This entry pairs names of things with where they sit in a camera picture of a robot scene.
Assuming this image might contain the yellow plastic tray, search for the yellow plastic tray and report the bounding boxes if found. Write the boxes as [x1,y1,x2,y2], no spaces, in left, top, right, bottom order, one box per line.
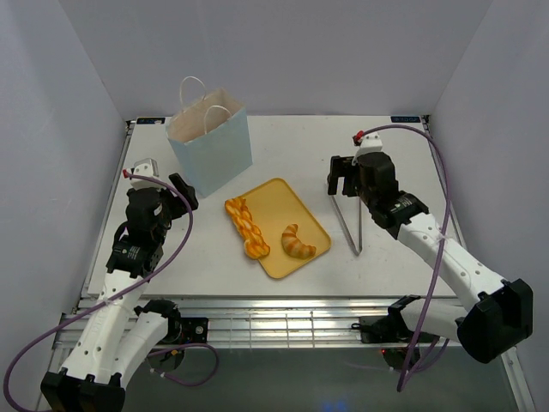
[239,178,331,280]

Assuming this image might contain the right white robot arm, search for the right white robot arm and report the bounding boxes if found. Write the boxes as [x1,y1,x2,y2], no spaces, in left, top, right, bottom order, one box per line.
[327,152,534,363]

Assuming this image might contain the small croissant bread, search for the small croissant bread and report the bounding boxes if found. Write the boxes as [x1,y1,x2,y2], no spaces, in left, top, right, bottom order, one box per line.
[281,224,317,259]

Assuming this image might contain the orange braided bread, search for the orange braided bread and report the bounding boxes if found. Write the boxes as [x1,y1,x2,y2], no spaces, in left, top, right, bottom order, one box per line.
[225,197,270,260]

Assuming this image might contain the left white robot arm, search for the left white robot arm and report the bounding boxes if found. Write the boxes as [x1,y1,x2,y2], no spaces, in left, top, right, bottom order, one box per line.
[40,167,198,411]

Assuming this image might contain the aluminium table frame rail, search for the aluminium table frame rail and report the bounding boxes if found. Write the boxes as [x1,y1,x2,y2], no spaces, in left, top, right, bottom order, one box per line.
[53,295,511,349]

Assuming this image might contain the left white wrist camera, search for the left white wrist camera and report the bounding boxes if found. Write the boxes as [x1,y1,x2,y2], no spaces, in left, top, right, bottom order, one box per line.
[123,158,160,190]

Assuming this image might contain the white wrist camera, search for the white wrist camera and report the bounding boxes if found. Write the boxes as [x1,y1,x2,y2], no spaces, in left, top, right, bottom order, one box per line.
[123,158,160,190]
[352,130,383,164]

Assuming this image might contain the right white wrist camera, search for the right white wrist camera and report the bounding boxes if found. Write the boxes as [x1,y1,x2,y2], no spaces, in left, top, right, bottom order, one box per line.
[352,130,383,164]

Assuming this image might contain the light blue paper bag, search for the light blue paper bag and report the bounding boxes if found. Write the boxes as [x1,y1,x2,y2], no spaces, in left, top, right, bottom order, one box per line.
[166,88,253,197]

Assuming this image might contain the metal food tongs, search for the metal food tongs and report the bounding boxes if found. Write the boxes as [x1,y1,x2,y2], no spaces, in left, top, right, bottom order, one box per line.
[329,195,364,257]

